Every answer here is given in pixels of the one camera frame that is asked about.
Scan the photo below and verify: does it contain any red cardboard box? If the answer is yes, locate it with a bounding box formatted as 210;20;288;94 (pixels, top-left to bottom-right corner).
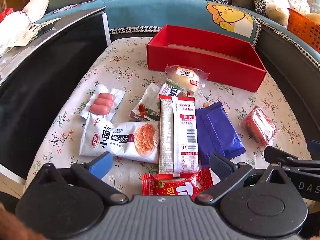
146;25;266;92

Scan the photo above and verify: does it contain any black coffee table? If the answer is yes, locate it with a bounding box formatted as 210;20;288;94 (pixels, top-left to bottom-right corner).
1;8;110;184

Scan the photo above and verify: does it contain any blue sofa cover with lion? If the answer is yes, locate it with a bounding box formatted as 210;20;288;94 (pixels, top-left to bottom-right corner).
40;0;319;69

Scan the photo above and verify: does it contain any red clear pastry packet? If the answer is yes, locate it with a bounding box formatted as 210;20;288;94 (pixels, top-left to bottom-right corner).
240;106;277;147

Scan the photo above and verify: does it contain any silver red spicy strip packet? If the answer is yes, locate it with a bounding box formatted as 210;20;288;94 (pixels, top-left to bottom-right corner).
157;95;200;179

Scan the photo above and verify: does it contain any orange plastic basket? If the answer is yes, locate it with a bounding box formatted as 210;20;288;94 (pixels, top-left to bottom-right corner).
287;9;319;53

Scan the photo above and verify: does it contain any bread bag on sofa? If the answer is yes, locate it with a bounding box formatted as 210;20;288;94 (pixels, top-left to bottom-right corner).
266;0;290;27

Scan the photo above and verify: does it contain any blue foil snack packet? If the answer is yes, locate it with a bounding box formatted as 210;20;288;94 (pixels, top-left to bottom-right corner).
195;101;246;168

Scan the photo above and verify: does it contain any white noodle snack bag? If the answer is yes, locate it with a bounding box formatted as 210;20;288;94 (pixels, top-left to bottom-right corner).
79;113;159;164

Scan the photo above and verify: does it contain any white duck gizzard packet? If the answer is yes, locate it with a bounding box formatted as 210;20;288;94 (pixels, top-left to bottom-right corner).
130;83;160;121

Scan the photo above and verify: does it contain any floral tablecloth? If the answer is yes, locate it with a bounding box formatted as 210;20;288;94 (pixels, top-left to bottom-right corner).
26;37;311;184

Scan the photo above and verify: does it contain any pink sausage pack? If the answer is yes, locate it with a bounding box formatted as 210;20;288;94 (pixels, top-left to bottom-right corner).
80;84;125;121

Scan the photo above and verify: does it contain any round cake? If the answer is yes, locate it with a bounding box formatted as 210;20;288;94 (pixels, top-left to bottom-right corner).
165;65;209;93

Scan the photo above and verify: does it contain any Kaprons wafer packet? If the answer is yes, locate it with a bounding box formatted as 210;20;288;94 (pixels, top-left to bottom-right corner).
158;83;195;97

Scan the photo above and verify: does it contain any white plastic bag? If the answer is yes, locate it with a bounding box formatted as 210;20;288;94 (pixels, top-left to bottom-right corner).
1;0;60;56

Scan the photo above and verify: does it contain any red Trolli candy packet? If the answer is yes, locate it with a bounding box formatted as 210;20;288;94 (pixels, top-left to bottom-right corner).
141;168;214;199

